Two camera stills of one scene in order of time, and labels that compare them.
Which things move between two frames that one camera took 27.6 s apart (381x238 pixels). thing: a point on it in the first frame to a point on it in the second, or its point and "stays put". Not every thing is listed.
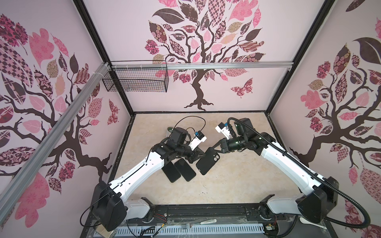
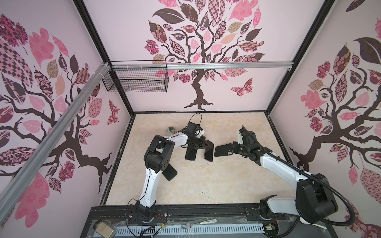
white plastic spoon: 303,220 stays put
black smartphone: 185,169 to 169,173
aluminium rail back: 202,65 stays put
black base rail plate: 194,214 stays put
